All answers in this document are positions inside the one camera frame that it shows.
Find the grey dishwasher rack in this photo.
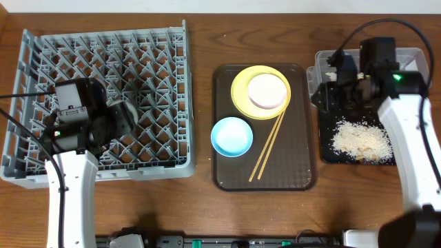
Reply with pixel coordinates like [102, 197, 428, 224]
[9, 26, 196, 181]

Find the black waste tray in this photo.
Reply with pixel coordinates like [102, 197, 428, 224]
[318, 110, 396, 165]

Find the dark brown serving tray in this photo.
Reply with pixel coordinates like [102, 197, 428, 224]
[212, 63, 317, 192]

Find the crumpled white tissue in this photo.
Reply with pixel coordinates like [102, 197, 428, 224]
[325, 72, 337, 81]

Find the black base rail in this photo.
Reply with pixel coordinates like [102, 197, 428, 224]
[96, 227, 343, 248]

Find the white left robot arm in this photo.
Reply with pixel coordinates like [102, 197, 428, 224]
[40, 101, 139, 247]

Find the blue bowl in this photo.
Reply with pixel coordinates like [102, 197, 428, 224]
[210, 117, 254, 158]

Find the clear plastic bin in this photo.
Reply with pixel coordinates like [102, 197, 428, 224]
[307, 48, 429, 97]

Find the pile of cooked rice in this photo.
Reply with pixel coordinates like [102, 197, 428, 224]
[331, 120, 393, 163]

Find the yellow plate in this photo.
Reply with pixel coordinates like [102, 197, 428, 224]
[231, 65, 291, 120]

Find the upper wooden chopstick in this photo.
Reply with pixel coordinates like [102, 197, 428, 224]
[249, 113, 282, 182]

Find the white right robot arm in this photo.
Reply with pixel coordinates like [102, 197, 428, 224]
[311, 69, 440, 247]

